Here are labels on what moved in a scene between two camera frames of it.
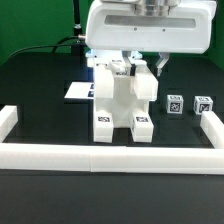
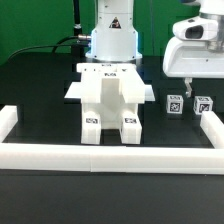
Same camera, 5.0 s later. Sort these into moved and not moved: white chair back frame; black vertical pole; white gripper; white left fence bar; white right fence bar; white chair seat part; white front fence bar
Moved: white gripper; white chair seat part; white chair back frame
Not moved: white front fence bar; black vertical pole; white left fence bar; white right fence bar
